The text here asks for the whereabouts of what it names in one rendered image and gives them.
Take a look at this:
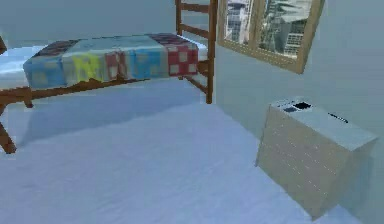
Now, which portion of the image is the beige chest of drawers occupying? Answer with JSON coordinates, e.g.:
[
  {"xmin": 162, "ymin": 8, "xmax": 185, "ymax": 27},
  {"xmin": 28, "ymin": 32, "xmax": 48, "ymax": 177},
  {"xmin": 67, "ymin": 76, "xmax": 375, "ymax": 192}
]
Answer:
[{"xmin": 255, "ymin": 98, "xmax": 380, "ymax": 222}]

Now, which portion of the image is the brown wooden bed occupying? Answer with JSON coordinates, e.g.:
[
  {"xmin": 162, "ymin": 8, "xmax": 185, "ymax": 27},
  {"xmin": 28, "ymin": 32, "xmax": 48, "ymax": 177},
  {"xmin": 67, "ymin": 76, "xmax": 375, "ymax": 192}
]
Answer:
[{"xmin": 0, "ymin": 0, "xmax": 219, "ymax": 155}]

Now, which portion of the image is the patchwork bed blanket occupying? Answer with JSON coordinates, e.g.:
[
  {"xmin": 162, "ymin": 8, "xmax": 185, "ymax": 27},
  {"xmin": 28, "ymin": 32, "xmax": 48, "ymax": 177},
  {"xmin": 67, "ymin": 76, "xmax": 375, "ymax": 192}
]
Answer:
[{"xmin": 22, "ymin": 32, "xmax": 200, "ymax": 91}]

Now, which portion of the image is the black flat phone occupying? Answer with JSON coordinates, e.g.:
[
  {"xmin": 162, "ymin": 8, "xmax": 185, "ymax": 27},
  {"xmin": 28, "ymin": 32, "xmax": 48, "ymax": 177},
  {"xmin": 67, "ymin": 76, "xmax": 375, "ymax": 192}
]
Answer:
[{"xmin": 292, "ymin": 101, "xmax": 313, "ymax": 111}]

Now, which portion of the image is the wooden framed window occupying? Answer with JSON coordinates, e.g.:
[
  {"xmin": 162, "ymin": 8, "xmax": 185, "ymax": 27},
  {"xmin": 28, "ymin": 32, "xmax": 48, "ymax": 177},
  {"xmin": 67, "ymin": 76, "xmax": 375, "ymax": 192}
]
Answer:
[{"xmin": 216, "ymin": 0, "xmax": 326, "ymax": 75}]

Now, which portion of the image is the thin black pen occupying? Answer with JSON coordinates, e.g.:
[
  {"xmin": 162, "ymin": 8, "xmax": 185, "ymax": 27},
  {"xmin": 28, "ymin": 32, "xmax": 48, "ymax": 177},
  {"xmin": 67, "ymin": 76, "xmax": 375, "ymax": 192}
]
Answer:
[{"xmin": 327, "ymin": 112, "xmax": 350, "ymax": 124}]

